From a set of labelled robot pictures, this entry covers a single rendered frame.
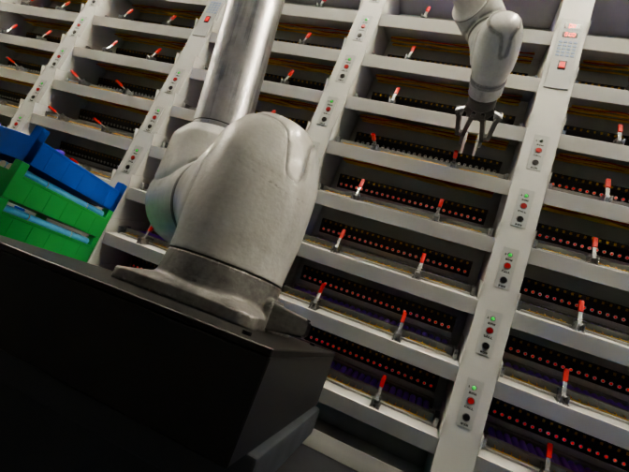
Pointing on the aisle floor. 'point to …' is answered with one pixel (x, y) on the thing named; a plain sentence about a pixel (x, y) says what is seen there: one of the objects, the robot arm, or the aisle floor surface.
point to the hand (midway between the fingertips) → (469, 144)
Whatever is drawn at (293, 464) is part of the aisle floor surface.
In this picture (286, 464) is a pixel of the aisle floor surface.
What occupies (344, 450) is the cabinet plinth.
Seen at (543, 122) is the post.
